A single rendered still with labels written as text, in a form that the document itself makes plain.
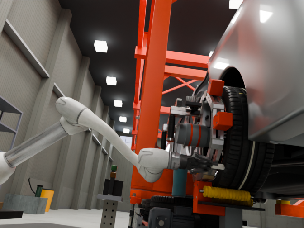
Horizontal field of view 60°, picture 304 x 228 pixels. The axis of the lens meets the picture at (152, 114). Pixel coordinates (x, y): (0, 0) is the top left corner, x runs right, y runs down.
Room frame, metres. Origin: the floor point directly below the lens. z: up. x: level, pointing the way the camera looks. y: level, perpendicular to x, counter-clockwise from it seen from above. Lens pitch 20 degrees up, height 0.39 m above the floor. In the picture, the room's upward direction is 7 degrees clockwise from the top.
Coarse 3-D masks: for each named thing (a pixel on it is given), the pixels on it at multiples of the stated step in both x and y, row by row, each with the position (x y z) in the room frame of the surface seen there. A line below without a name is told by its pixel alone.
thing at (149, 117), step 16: (160, 0) 1.99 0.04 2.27; (160, 16) 1.99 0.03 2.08; (160, 32) 1.99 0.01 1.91; (160, 48) 1.99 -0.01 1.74; (160, 64) 1.99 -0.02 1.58; (160, 80) 1.99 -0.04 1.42; (144, 96) 1.98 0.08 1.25; (160, 96) 1.99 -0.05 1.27; (144, 112) 1.99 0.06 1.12; (144, 128) 1.99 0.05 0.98; (144, 144) 1.99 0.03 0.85
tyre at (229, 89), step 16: (224, 96) 1.37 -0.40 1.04; (240, 96) 1.30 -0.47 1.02; (240, 112) 1.25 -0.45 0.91; (240, 128) 1.25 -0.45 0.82; (240, 144) 1.27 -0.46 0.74; (256, 144) 1.27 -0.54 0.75; (272, 144) 1.27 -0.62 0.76; (224, 160) 1.35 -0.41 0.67; (240, 160) 1.30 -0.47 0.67; (256, 160) 1.30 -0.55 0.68; (272, 160) 1.31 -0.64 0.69; (224, 176) 1.39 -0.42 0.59; (240, 176) 1.37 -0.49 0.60; (256, 176) 1.36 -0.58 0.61
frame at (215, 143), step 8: (208, 96) 1.41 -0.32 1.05; (216, 96) 1.39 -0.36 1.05; (216, 104) 1.30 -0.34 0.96; (216, 112) 1.33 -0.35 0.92; (216, 144) 1.31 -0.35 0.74; (192, 152) 1.80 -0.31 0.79; (208, 152) 1.37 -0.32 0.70; (216, 152) 1.36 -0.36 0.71; (216, 160) 1.37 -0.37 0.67; (192, 176) 1.72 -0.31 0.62; (200, 176) 1.51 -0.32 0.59; (208, 176) 1.45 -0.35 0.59
